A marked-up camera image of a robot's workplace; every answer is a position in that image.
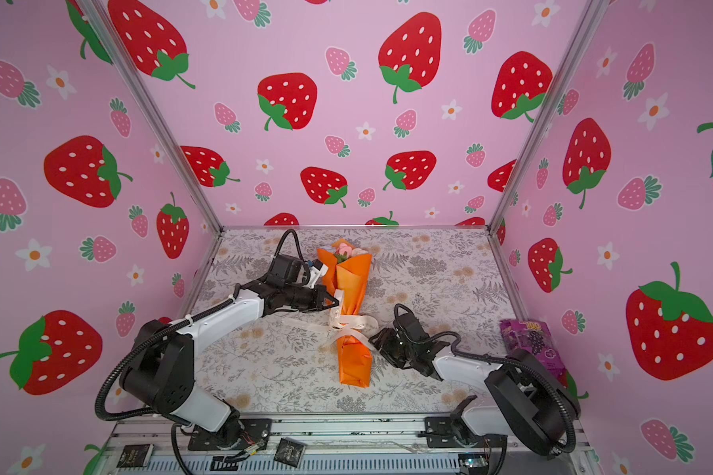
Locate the floral patterned table mat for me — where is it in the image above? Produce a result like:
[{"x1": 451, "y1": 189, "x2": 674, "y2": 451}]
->
[{"x1": 187, "y1": 227, "x2": 514, "y2": 413}]

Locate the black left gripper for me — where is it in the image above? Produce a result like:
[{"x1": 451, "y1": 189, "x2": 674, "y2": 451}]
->
[{"x1": 284, "y1": 285, "x2": 341, "y2": 311}]

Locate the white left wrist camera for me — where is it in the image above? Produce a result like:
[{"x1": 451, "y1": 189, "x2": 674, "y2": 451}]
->
[{"x1": 306, "y1": 265, "x2": 328, "y2": 288}]

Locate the aluminium corner post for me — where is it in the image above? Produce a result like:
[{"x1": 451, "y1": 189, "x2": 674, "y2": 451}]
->
[
  {"x1": 80, "y1": 1, "x2": 223, "y2": 236},
  {"x1": 488, "y1": 0, "x2": 609, "y2": 237}
]

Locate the left aluminium corner post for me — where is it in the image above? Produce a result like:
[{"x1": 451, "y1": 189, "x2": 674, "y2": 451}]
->
[{"x1": 80, "y1": 1, "x2": 223, "y2": 236}]

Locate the pink fake rose stem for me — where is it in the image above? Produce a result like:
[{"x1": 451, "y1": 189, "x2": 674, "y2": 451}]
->
[{"x1": 334, "y1": 243, "x2": 356, "y2": 263}]

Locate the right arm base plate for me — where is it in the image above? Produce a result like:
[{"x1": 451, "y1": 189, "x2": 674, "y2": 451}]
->
[{"x1": 418, "y1": 416, "x2": 507, "y2": 449}]

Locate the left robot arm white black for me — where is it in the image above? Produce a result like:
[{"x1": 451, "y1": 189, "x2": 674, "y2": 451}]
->
[{"x1": 94, "y1": 255, "x2": 340, "y2": 447}]

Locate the black square tag middle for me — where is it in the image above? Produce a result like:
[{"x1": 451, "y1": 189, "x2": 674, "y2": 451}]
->
[{"x1": 273, "y1": 437, "x2": 307, "y2": 468}]

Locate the purple snack bag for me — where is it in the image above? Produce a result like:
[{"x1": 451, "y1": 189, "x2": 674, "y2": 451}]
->
[{"x1": 499, "y1": 320, "x2": 566, "y2": 378}]

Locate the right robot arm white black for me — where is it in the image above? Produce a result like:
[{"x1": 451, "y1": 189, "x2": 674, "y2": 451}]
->
[{"x1": 368, "y1": 304, "x2": 580, "y2": 456}]

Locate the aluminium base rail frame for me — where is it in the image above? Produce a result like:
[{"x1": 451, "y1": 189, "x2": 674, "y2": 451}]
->
[{"x1": 85, "y1": 413, "x2": 603, "y2": 474}]

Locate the black square tag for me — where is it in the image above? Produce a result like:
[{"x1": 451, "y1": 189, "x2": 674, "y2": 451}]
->
[
  {"x1": 273, "y1": 437, "x2": 307, "y2": 468},
  {"x1": 116, "y1": 445, "x2": 154, "y2": 468}
]

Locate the white ribbon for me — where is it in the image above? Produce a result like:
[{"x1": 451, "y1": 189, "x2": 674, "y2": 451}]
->
[{"x1": 285, "y1": 309, "x2": 380, "y2": 352}]

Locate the orange wrapping paper sheet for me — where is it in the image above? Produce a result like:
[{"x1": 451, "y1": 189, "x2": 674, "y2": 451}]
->
[{"x1": 317, "y1": 239, "x2": 374, "y2": 388}]

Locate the right aluminium corner post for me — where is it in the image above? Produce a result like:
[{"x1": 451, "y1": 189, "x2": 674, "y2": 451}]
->
[{"x1": 488, "y1": 0, "x2": 609, "y2": 237}]

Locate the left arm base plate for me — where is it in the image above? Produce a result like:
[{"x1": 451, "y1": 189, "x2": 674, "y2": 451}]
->
[{"x1": 187, "y1": 418, "x2": 273, "y2": 452}]

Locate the black square tag left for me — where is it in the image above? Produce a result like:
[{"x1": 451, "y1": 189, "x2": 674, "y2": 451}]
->
[{"x1": 116, "y1": 445, "x2": 154, "y2": 468}]

